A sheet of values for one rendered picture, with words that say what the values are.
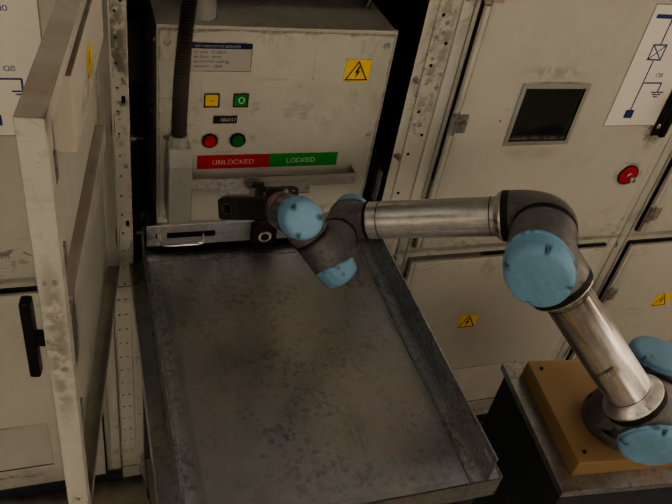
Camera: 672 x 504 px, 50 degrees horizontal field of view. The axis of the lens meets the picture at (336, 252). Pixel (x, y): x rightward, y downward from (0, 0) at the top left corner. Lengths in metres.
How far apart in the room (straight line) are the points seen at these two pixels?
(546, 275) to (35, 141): 0.79
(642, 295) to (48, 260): 1.95
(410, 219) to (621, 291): 1.14
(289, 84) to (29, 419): 1.09
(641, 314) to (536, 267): 1.37
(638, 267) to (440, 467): 1.15
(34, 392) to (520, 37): 1.41
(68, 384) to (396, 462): 0.64
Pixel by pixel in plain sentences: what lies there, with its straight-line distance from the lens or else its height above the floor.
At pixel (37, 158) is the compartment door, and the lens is 0.80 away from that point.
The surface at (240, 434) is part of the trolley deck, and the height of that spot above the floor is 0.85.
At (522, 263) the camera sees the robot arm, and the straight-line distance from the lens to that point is 1.21.
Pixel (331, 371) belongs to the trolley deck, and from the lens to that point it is 1.51.
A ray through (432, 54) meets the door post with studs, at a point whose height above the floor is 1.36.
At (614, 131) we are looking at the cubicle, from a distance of 1.93.
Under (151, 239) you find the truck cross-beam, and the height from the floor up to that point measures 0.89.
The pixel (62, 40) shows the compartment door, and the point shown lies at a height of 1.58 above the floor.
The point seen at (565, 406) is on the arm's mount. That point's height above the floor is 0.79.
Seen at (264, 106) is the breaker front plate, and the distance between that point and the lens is 1.56.
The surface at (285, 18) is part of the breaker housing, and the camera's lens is 1.55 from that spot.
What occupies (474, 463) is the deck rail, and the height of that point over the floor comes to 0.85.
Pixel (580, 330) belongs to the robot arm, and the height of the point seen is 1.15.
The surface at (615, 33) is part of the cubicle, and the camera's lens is 1.76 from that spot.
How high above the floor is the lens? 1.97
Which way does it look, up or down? 39 degrees down
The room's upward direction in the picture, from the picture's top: 11 degrees clockwise
